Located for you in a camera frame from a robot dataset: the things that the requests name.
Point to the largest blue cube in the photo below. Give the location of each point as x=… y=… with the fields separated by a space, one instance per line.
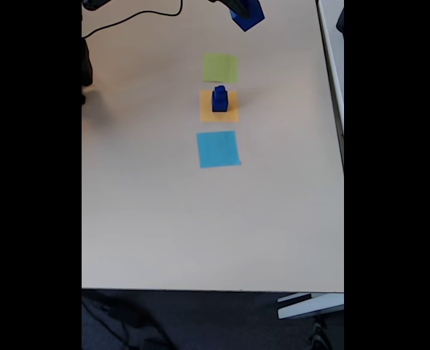
x=253 y=20

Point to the tiny blue cube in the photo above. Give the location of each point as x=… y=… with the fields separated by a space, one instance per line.
x=220 y=88

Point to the medium blue cube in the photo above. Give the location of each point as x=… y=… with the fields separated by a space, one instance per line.
x=220 y=106

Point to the green paper square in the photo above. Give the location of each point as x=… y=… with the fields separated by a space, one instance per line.
x=220 y=68

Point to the orange paper square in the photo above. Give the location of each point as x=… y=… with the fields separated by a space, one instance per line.
x=206 y=114

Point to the light blue paper square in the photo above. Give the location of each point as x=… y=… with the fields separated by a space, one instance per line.
x=218 y=149

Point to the dark chair part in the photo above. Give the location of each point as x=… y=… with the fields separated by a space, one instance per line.
x=341 y=22

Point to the white side table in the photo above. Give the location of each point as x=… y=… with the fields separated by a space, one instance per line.
x=333 y=54

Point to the white table foot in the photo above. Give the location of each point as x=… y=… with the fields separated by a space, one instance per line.
x=309 y=308

